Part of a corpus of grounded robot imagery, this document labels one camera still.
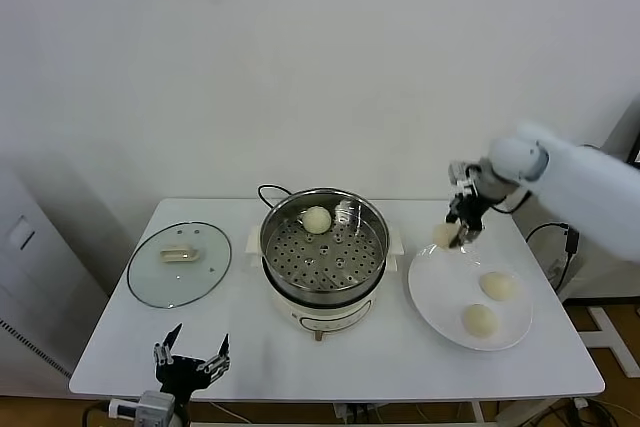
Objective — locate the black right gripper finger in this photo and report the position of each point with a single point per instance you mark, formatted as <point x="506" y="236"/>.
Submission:
<point x="467" y="237"/>
<point x="452" y="218"/>

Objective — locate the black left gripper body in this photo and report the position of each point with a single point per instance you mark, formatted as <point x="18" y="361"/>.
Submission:
<point x="182" y="377"/>

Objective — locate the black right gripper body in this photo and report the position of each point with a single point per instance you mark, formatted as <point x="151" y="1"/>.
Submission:
<point x="472" y="207"/>

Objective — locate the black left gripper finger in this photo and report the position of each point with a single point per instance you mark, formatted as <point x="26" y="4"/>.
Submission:
<point x="162" y="354"/>
<point x="217" y="366"/>

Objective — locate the white steamed baozi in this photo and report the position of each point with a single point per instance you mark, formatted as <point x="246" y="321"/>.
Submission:
<point x="480" y="320"/>
<point x="496" y="286"/>
<point x="442" y="236"/>
<point x="317" y="220"/>

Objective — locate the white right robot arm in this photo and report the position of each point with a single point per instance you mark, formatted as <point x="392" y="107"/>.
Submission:
<point x="575" y="182"/>

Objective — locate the stainless steel steamer basket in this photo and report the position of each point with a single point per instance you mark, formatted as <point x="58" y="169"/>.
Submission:
<point x="280" y="242"/>

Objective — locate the white round plate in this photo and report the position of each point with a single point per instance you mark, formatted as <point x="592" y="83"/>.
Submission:
<point x="440" y="297"/>

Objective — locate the round glass pot lid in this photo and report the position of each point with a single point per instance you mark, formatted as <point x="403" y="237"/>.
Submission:
<point x="150" y="277"/>

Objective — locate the cream electric cooker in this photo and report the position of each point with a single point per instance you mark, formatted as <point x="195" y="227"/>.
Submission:
<point x="325" y="318"/>

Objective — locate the white side desk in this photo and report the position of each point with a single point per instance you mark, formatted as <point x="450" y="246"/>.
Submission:
<point x="600" y="277"/>

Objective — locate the white grey cabinet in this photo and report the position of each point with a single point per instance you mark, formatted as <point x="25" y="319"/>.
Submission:
<point x="30" y="272"/>

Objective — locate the white floor stand base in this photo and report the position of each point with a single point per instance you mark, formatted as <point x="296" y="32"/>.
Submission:
<point x="607" y="332"/>

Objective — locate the black framed monitor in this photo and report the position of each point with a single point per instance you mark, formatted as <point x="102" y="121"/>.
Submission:
<point x="636" y="154"/>

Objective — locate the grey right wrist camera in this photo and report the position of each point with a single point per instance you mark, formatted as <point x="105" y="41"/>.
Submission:
<point x="459" y="173"/>

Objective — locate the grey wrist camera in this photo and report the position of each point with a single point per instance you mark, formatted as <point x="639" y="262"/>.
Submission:
<point x="156" y="407"/>
<point x="459" y="173"/>

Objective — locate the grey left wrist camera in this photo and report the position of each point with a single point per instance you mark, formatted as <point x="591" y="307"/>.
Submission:
<point x="156" y="407"/>

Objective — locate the white table frame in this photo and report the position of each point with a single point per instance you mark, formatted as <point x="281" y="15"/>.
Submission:
<point x="477" y="412"/>

